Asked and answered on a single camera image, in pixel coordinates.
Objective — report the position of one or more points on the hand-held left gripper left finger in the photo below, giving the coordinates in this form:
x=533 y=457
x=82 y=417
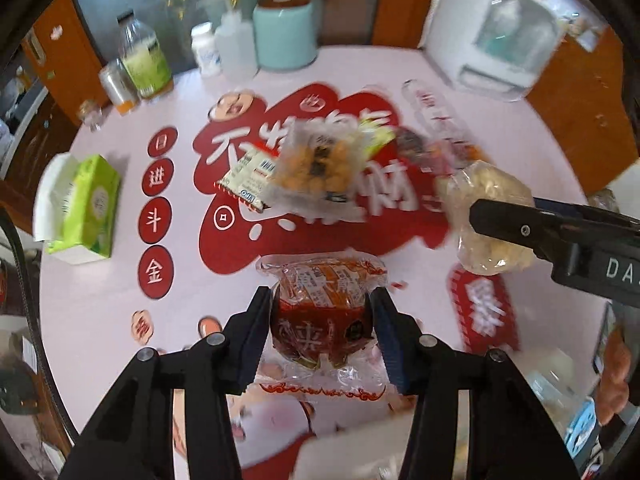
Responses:
x=255 y=342

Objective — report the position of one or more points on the clear orange puff packet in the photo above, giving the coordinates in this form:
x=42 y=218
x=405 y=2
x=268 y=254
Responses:
x=315 y=165

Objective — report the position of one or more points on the white plastic tray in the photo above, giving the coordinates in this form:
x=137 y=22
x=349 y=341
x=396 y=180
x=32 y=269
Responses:
x=350 y=457

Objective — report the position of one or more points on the clear cracker pieces packet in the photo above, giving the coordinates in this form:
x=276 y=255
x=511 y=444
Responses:
x=487 y=182

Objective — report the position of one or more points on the clear squeeze wash bottle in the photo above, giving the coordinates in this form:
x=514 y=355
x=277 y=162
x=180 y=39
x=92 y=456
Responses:
x=235 y=45

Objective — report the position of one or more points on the small glass jar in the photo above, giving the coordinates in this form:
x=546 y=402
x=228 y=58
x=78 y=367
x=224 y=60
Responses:
x=91 y=116

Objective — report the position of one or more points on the white green barcode packet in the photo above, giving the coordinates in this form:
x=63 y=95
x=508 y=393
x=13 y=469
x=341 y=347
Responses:
x=245 y=180

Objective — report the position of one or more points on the white countertop appliance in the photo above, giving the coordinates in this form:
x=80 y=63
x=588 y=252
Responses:
x=490 y=25

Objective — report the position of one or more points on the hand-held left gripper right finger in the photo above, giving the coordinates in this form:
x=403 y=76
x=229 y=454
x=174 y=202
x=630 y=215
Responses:
x=391 y=347

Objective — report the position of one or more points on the teal canister brown lid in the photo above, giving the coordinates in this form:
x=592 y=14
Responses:
x=285 y=35

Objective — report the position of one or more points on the metal can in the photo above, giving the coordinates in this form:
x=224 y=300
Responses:
x=119 y=87

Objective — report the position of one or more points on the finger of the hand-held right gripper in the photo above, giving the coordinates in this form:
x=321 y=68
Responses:
x=590 y=214
x=515 y=227

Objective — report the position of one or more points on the person's right hand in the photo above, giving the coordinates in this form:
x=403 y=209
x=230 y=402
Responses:
x=617 y=375

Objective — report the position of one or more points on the white pill bottle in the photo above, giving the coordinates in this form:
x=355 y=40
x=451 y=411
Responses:
x=206 y=50

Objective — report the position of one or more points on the red spicy snack packet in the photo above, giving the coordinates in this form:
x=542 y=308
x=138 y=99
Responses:
x=320 y=315

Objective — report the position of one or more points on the green tissue box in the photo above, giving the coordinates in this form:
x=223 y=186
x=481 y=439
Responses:
x=87 y=210

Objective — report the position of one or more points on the glass bottle green label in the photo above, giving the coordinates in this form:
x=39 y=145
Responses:
x=146 y=60

